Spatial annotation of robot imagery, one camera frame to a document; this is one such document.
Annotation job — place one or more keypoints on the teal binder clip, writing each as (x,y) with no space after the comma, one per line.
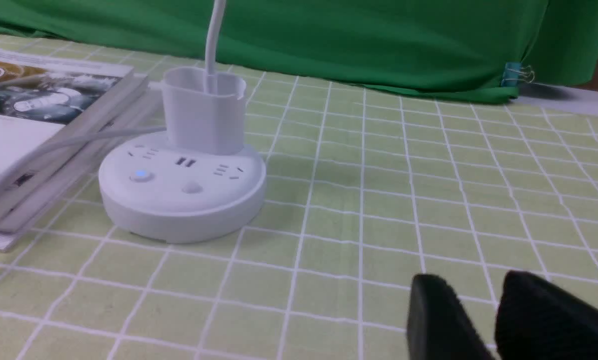
(515,74)

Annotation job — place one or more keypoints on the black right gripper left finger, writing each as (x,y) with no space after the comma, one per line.
(438,327)

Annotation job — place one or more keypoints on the bottom white book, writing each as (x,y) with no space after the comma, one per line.
(50,193)

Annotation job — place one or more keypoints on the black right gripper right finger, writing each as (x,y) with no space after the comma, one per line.
(537,320)

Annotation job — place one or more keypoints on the light green checkered tablecloth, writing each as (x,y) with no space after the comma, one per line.
(365,190)

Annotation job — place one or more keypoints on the white desk lamp with base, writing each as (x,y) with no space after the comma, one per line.
(196,180)

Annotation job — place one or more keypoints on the green backdrop cloth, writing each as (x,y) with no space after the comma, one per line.
(453,50)

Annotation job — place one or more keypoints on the top book with dark cover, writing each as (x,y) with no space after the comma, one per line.
(45,99)

